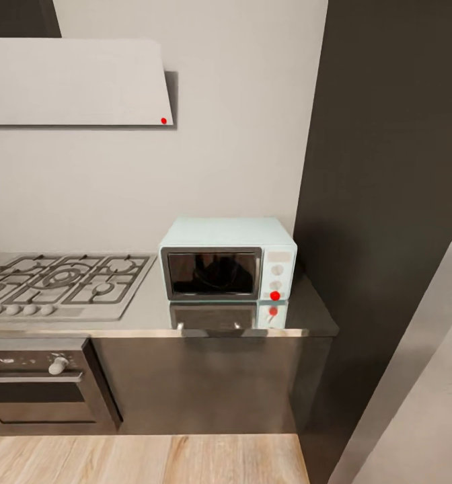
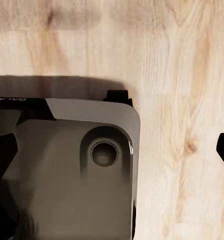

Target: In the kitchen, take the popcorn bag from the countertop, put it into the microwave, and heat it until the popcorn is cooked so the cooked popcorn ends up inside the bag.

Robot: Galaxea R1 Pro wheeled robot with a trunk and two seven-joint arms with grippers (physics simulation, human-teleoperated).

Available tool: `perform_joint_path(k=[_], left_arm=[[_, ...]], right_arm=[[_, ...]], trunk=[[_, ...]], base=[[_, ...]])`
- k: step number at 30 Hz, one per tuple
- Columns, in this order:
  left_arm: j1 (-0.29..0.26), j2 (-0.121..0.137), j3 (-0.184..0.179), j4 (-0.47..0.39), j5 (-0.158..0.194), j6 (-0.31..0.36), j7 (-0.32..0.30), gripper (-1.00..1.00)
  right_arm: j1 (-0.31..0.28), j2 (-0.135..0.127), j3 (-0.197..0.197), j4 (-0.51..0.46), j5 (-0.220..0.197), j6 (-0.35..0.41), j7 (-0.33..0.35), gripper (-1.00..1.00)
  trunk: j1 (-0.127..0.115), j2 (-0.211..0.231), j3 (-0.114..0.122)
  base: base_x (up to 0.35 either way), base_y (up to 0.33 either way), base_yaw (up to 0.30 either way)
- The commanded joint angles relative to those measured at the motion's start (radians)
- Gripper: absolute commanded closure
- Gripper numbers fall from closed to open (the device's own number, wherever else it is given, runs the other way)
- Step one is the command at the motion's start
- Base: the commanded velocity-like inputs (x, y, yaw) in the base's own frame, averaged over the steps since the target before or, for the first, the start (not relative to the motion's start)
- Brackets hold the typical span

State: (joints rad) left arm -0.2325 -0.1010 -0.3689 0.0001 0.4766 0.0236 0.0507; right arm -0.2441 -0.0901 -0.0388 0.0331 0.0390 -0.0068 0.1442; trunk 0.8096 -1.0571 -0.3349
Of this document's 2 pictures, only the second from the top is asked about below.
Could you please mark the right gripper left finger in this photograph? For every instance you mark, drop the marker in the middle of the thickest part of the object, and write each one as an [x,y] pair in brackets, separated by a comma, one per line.
[8,151]

